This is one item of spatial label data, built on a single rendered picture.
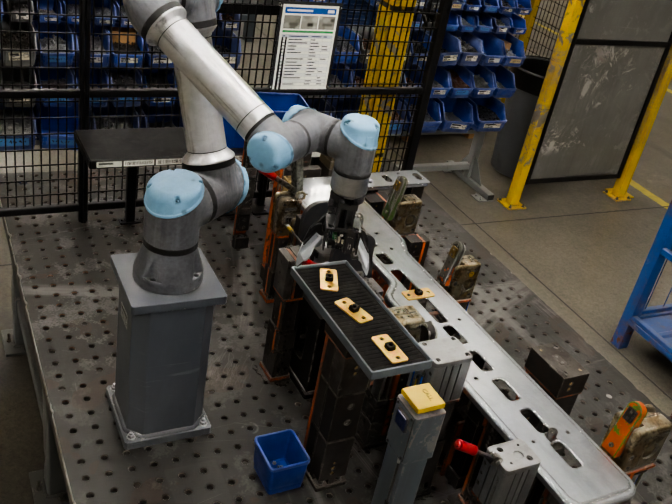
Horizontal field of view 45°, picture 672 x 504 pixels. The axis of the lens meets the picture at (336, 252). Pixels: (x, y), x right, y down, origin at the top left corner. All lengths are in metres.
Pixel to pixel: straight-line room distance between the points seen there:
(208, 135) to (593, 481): 1.05
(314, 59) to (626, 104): 2.97
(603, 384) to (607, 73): 2.96
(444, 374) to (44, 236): 1.47
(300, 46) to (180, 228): 1.23
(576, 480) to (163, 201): 0.98
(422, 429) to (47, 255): 1.47
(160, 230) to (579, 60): 3.63
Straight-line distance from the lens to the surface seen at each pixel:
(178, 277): 1.72
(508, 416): 1.77
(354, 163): 1.54
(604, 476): 1.74
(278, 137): 1.46
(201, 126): 1.73
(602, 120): 5.33
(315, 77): 2.83
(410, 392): 1.49
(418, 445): 1.52
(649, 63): 5.38
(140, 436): 1.95
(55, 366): 2.17
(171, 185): 1.67
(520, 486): 1.62
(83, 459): 1.94
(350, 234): 1.60
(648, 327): 3.95
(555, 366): 1.92
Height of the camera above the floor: 2.08
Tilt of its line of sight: 30 degrees down
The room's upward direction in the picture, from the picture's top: 11 degrees clockwise
